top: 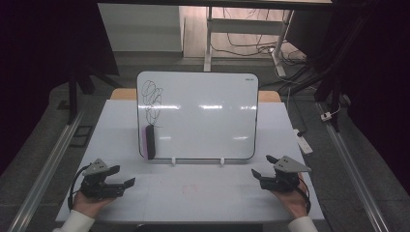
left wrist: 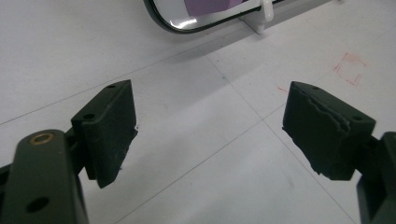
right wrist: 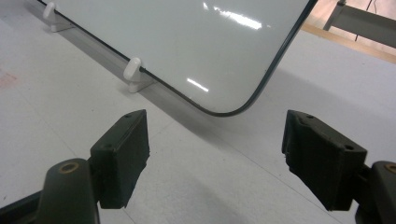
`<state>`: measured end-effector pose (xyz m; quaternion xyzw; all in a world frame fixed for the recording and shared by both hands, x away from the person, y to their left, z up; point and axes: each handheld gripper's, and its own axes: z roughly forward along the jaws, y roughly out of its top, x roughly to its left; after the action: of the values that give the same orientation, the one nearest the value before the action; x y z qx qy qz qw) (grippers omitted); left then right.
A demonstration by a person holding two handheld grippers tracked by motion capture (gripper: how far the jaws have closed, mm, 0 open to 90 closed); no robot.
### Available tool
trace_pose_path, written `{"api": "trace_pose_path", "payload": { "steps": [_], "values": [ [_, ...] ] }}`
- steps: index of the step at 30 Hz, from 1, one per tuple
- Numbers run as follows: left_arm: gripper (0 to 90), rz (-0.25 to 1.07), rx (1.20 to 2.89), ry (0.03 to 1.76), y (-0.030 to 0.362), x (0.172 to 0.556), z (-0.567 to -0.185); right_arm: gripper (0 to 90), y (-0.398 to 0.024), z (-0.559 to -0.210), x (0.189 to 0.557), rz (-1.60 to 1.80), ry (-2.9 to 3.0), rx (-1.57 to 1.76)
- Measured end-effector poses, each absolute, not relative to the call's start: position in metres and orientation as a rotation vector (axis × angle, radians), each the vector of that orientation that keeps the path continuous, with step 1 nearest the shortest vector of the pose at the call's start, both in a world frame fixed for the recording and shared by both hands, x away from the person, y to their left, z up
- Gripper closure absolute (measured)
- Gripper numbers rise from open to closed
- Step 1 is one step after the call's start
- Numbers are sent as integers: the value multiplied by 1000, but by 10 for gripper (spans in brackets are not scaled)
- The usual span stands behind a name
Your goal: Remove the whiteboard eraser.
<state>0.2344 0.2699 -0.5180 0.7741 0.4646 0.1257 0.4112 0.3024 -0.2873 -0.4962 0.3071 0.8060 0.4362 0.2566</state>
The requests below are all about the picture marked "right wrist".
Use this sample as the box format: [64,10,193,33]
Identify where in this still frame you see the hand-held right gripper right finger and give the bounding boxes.
[281,109,369,212]

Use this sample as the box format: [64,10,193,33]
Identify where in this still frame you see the grey metal desk frame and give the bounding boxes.
[322,0,396,49]

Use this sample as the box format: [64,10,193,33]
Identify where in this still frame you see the white table cover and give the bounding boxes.
[0,0,396,224]

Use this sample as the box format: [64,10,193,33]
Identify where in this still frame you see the white whiteboard with dark rim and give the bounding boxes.
[36,0,319,119]

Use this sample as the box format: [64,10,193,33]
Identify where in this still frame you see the black hanging cable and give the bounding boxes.
[355,0,375,42]

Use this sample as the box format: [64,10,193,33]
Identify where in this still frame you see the wooden table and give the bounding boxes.
[301,22,396,65]

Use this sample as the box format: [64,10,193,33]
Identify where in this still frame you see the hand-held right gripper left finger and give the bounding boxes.
[90,109,150,210]

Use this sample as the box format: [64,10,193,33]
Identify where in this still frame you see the white plastic whiteboard foot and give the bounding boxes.
[42,2,75,34]
[122,56,155,94]

